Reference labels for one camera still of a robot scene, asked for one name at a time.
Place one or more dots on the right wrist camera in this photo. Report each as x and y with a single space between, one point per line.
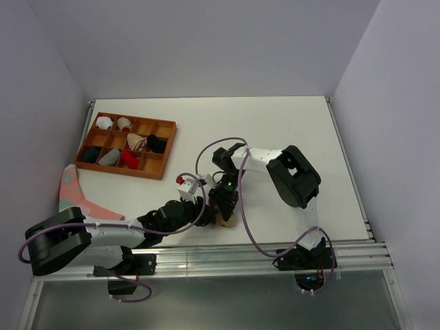
206 180

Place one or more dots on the aluminium frame rail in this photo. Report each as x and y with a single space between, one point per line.
245 260

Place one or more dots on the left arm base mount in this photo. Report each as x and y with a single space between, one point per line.
124 278

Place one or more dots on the white rolled sock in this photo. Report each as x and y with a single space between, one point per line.
104 122

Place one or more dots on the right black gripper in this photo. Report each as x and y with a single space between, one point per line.
226 201

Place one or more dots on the beige red rolled sock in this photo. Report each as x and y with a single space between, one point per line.
124 124

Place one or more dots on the pink patterned sock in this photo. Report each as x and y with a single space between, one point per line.
71 195

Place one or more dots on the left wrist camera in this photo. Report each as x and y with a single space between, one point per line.
187 188

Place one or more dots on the grey rolled sock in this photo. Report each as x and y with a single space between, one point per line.
110 158

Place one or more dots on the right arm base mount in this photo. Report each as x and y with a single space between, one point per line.
308 267

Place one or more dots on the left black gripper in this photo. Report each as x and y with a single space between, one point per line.
207 214

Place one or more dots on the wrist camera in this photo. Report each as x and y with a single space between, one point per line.
187 188
206 180

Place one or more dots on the brown argyle sock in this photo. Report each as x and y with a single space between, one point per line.
231 222

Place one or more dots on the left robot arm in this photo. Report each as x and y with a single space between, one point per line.
71 238

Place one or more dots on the orange compartment tray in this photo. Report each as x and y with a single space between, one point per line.
151 166

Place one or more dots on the black rolled sock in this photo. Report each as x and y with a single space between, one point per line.
156 145

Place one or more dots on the dark teal rolled sock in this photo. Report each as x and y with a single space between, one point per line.
90 155

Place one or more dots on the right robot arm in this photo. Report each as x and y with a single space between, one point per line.
295 179

